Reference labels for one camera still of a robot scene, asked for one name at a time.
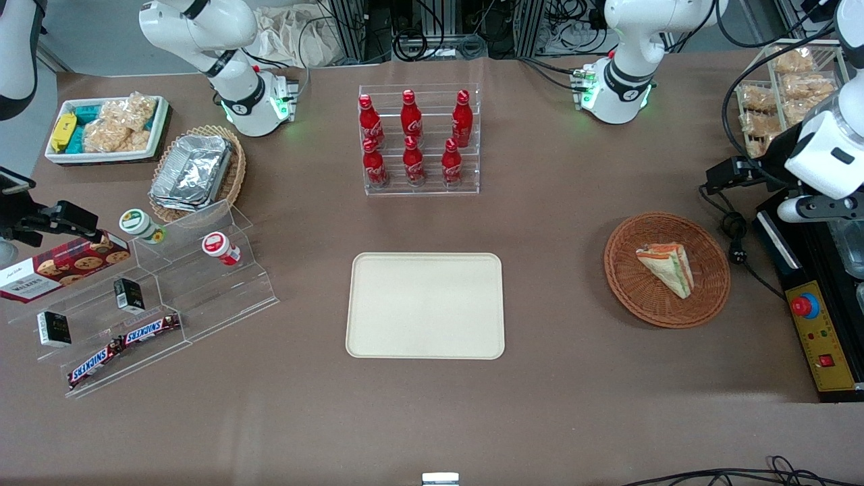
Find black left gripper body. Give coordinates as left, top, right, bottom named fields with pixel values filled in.
left=738, top=154, right=788, bottom=195

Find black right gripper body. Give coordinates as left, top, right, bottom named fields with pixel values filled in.
left=0, top=194, right=44, bottom=248

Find triangular sandwich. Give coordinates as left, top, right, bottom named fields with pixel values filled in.
left=635, top=242, right=695, bottom=300

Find round brown wicker basket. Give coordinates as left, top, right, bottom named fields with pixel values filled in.
left=603, top=211, right=732, bottom=330

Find oval tan wicker basket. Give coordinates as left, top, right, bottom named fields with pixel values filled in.
left=148, top=124, right=248, bottom=225

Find beige rectangular tray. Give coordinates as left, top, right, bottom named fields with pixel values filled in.
left=345, top=252, right=506, bottom=360

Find clear acrylic cracker shelf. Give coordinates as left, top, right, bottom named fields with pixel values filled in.
left=735, top=38, right=853, bottom=160

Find bagged cracker pack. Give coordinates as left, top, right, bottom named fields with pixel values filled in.
left=782, top=100, right=822, bottom=127
left=772, top=48, right=816, bottom=75
left=738, top=84, right=778, bottom=113
left=782, top=72, right=838, bottom=103
left=740, top=111, right=778, bottom=140

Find red tartan cookie box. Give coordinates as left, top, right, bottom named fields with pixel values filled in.
left=0, top=231, right=132, bottom=304

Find green lidded yogurt cup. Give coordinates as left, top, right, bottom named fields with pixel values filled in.
left=119, top=208, right=167, bottom=244

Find white rectangular snack bin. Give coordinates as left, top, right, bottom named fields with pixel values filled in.
left=44, top=94, right=171, bottom=165

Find yellow snack packet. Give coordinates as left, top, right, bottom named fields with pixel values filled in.
left=50, top=112, right=78, bottom=153

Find small black box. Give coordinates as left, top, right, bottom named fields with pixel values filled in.
left=36, top=310, right=72, bottom=348
left=113, top=277, right=145, bottom=315

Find bagged rice crackers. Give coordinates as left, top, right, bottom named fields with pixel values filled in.
left=83, top=92, right=158, bottom=154

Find teal snack packet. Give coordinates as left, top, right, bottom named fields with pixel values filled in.
left=67, top=104, right=103, bottom=154

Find clear plastic container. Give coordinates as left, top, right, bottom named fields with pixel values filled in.
left=828, top=218, right=864, bottom=281

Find stacked aluminium foil containers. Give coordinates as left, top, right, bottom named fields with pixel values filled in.
left=149, top=133, right=234, bottom=212

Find snickers chocolate bar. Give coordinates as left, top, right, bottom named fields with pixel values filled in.
left=119, top=313, right=182, bottom=347
left=67, top=339, right=124, bottom=392

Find red lidded yogurt cup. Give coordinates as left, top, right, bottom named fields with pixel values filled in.
left=201, top=231, right=242, bottom=266

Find clear acrylic step shelf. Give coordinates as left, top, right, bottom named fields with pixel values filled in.
left=5, top=198, right=279, bottom=400

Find black and yellow control box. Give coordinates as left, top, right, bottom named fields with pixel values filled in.
left=752, top=190, right=864, bottom=404

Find red cola bottle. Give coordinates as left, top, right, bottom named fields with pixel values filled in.
left=451, top=89, right=474, bottom=149
left=402, top=135, right=427, bottom=186
left=362, top=138, right=389, bottom=188
left=441, top=138, right=464, bottom=185
left=358, top=94, right=385, bottom=149
left=400, top=89, right=424, bottom=141

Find clear acrylic bottle rack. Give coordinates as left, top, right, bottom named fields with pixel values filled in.
left=357, top=83, right=482, bottom=197

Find black power cable with plug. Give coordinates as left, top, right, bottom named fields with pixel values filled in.
left=698, top=184, right=788, bottom=302

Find aluminium frame post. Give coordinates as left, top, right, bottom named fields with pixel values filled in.
left=329, top=0, right=370, bottom=63
left=515, top=0, right=548, bottom=56

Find thin black cables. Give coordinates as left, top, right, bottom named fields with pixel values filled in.
left=620, top=455, right=864, bottom=486

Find black cable bundle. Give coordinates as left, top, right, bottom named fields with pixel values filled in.
left=368, top=0, right=608, bottom=63

